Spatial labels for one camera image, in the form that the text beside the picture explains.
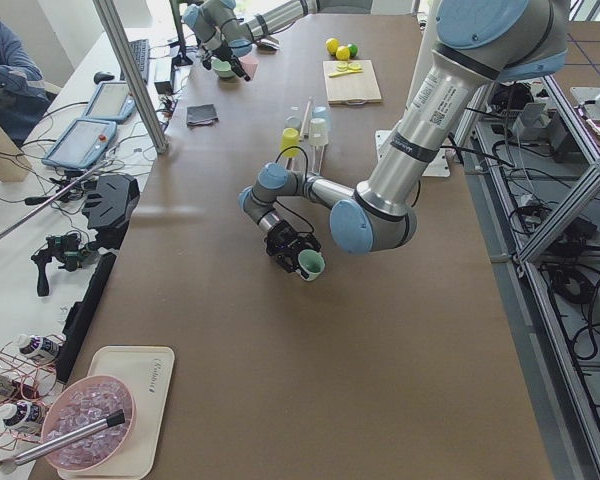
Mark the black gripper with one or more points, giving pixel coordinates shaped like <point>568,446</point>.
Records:
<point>278,239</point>
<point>223,53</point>

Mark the pink cup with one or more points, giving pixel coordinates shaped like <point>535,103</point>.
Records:
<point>249,64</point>

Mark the mint green cup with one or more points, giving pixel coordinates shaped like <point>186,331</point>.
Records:
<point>311,264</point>

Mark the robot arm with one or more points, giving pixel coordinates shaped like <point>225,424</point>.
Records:
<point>478,42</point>
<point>222,35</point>

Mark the grey cup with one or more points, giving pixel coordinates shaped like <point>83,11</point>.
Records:
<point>293,122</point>

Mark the yellow cup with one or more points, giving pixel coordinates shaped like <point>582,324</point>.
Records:
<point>289,144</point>

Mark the light blue cup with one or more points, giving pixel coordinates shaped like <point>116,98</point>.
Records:
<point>323,112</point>

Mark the white cup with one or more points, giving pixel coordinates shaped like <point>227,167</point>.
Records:
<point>318,132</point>

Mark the green bowl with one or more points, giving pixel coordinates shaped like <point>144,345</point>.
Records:
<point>222,69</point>

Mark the shiny metal scoop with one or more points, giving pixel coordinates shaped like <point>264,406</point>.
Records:
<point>268,44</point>

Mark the grey folded cloth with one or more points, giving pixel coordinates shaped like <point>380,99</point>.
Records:
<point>201,115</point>

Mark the black keyboard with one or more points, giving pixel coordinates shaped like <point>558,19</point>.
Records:
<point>140,51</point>

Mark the yellow lemon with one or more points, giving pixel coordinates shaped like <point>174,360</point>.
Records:
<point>332,44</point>
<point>343,53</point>

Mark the green lime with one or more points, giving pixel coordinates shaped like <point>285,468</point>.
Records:
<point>353,50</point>

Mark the wooden cutting board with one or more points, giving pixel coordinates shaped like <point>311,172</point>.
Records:
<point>354,89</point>

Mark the yellow plastic knife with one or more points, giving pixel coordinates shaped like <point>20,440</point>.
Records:
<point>336,74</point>

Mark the blue teach pendant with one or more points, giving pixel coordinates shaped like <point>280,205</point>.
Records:
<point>112,101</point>
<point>82,144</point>

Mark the black computer mouse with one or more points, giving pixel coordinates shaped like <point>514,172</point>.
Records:
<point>102,76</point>

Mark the black angular device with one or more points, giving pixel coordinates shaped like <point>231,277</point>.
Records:
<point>108,208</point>

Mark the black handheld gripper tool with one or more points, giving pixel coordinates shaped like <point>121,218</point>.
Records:
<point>68,250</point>

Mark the black flat bar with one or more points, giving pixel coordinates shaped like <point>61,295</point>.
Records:
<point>80,316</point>

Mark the person in blue shirt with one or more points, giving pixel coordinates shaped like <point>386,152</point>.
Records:
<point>23,96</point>

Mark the metal tube tool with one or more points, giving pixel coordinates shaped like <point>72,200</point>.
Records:
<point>9,465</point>

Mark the pink bowl of ice cubes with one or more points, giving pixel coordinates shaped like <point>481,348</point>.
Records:
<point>83,403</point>

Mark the white wire cup rack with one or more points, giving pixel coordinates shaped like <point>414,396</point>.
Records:
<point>316,154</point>

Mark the aluminium frame post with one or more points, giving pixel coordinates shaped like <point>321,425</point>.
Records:
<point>115,31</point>

